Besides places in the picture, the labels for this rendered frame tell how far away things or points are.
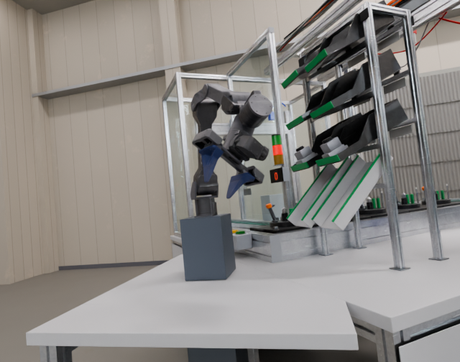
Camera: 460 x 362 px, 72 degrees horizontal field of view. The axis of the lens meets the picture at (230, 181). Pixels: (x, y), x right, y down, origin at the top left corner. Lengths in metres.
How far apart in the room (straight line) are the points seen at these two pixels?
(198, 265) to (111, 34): 6.65
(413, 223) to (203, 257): 1.04
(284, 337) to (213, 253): 0.46
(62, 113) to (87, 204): 1.99
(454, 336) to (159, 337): 0.61
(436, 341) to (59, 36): 7.98
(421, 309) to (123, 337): 0.60
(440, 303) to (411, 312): 0.09
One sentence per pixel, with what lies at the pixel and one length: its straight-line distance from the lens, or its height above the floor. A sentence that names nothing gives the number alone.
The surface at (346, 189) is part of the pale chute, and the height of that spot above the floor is 1.10.
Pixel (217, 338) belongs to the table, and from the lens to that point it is 0.67.
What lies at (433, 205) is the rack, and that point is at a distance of 1.16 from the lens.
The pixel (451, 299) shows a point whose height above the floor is 0.86.
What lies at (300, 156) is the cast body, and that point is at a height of 1.24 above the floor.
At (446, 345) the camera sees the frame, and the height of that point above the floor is 0.77.
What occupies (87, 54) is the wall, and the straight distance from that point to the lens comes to 7.57.
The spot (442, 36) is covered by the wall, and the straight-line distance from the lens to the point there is 6.37.
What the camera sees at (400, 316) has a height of 0.86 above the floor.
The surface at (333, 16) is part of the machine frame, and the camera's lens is 2.05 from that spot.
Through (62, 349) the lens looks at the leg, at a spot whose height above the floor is 0.81.
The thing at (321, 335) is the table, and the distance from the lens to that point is 0.64.
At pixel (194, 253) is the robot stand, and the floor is 0.95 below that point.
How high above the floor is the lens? 1.11
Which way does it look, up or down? 3 degrees up
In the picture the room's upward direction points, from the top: 6 degrees counter-clockwise
